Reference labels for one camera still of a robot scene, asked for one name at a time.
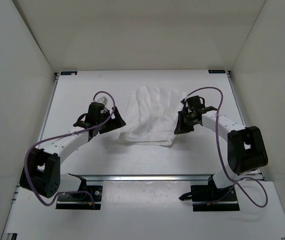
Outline left blue corner label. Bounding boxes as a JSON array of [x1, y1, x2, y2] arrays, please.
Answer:
[[60, 71, 78, 76]]

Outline blue corner label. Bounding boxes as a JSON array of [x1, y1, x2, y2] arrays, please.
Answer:
[[60, 71, 78, 76], [208, 69, 226, 74]]

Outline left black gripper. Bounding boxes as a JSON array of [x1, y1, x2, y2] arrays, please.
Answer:
[[98, 106, 126, 134]]

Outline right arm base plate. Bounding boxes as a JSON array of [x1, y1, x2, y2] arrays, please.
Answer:
[[190, 185, 240, 212]]

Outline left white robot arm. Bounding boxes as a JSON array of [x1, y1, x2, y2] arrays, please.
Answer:
[[19, 101, 126, 199]]

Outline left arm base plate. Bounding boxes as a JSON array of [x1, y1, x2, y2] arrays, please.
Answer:
[[55, 185, 103, 210]]

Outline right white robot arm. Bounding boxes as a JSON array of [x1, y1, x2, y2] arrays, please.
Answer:
[[174, 95, 269, 201]]

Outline right blue corner label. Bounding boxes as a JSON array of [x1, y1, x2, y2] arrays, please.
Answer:
[[208, 69, 226, 74]]

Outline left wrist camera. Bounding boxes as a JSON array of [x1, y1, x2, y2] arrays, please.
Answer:
[[95, 96, 108, 106]]

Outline white skirt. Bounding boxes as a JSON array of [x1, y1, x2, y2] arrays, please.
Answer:
[[118, 86, 187, 147]]

